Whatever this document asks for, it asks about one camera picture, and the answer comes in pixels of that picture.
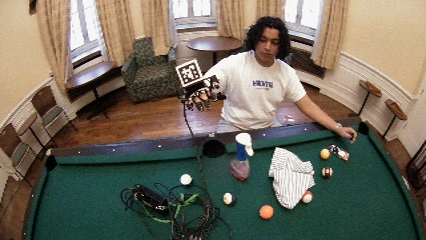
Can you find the silver wristband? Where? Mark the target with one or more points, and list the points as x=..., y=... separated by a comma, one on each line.
x=338, y=126

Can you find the white marker cube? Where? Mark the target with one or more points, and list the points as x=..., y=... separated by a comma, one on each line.
x=188, y=72

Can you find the red striped billiard ball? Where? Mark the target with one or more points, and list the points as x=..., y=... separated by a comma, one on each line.
x=326, y=172

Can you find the small wooden stand table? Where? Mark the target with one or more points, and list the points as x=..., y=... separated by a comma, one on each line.
x=370, y=88
x=396, y=109

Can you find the person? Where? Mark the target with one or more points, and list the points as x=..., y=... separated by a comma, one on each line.
x=257, y=100

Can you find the green patterned armchair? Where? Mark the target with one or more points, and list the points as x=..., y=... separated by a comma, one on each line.
x=148, y=73

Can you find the red and white object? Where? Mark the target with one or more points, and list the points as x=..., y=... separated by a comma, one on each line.
x=289, y=119

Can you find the dark wooden chair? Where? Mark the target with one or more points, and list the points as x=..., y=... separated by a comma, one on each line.
x=418, y=166

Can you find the round dark wood table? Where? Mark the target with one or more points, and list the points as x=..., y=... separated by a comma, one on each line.
x=214, y=43

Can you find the spray bottle with white trigger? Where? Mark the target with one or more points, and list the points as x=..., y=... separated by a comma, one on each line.
x=241, y=156

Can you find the striped white cloth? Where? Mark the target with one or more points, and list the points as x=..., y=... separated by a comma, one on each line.
x=290, y=178

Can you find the orange striped billiard ball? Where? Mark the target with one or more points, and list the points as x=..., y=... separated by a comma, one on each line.
x=306, y=197

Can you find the white cue ball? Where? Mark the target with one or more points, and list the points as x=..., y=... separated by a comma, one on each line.
x=185, y=179

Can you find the dark radiator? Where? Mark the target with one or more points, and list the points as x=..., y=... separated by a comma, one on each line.
x=306, y=63

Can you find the beige curtain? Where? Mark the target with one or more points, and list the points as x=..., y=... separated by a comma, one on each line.
x=156, y=23
x=230, y=16
x=53, y=40
x=330, y=33
x=269, y=8
x=116, y=30

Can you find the dark wood side table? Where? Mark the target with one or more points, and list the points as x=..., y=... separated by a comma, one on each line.
x=91, y=75

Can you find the window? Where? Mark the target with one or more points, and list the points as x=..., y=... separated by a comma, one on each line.
x=84, y=28
x=193, y=11
x=304, y=16

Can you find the yellow striped billiard ball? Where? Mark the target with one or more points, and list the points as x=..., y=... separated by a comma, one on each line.
x=228, y=198

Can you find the black electronics box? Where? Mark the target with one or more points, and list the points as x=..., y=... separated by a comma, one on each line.
x=151, y=199

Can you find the brown backed chair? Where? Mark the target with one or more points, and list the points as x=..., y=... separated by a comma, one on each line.
x=15, y=148
x=48, y=108

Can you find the green pool table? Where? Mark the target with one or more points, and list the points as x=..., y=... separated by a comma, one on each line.
x=111, y=200

